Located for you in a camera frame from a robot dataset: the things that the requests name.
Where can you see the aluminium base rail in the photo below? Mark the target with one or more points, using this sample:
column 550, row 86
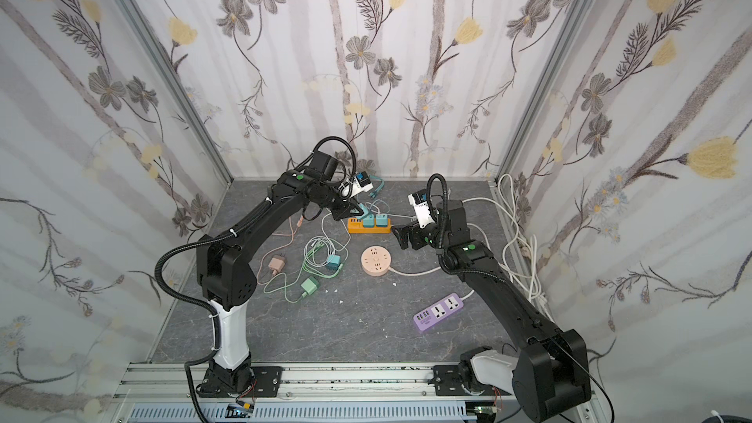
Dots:
column 317, row 392

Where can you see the teal charger adapter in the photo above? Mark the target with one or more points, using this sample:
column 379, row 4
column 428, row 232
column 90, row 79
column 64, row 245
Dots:
column 333, row 264
column 369, row 222
column 364, row 211
column 382, row 220

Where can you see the round pink power socket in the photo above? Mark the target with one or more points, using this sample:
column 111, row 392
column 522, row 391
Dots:
column 376, row 261

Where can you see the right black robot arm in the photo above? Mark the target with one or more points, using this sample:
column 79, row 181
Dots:
column 550, row 373

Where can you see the light green charger adapter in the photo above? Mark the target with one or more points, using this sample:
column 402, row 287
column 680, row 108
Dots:
column 309, row 287

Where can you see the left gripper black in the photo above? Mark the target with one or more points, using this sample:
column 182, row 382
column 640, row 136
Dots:
column 347, row 209

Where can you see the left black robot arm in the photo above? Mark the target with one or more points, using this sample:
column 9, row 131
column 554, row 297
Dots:
column 224, row 265

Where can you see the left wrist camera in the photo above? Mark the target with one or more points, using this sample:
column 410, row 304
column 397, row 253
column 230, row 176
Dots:
column 362, row 183

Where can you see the pink charger adapter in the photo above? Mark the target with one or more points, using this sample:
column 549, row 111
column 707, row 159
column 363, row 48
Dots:
column 277, row 264

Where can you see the orange power strip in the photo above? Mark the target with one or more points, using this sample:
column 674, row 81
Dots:
column 355, row 227

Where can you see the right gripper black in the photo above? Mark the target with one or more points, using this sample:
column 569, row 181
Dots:
column 415, row 235

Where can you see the purple power strip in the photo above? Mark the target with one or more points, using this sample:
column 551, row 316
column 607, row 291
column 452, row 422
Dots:
column 438, row 312

